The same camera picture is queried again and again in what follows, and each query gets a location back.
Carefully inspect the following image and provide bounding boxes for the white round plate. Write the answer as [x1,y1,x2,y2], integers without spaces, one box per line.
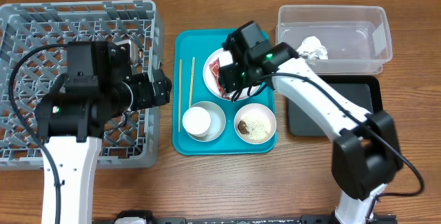
[202,47,263,102]

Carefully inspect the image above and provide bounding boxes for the red candy wrapper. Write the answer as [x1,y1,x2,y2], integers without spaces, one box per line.
[209,59,231,100]

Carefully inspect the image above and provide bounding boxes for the grey round bowl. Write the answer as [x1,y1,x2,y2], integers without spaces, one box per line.
[189,101,227,142]

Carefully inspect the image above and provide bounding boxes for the white paper cup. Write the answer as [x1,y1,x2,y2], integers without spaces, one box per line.
[182,107,211,137]

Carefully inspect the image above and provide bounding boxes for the brown food piece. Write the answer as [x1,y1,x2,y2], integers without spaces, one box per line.
[237,120,249,134]

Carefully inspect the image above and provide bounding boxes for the pink bowl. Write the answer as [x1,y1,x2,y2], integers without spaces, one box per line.
[234,103,276,145]

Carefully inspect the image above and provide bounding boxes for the white rice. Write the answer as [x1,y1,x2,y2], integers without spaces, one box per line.
[241,113,271,143]

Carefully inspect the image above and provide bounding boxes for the white tissue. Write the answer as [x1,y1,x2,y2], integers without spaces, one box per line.
[296,36,328,60]

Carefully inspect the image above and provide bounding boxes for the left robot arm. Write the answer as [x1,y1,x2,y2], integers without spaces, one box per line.
[35,41,172,223]

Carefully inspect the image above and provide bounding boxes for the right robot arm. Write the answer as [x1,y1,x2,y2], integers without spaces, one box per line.
[218,21,403,223]

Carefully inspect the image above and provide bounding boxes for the black waste tray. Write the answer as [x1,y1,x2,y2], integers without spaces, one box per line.
[287,75,383,136]

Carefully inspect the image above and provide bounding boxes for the teal plastic tray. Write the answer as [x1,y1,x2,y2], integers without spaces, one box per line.
[172,29,277,156]

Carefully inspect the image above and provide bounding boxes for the grey plastic dish rack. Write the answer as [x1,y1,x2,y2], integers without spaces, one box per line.
[1,0,164,170]

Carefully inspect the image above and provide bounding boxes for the clear plastic bin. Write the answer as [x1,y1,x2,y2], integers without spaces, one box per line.
[276,5,393,75]

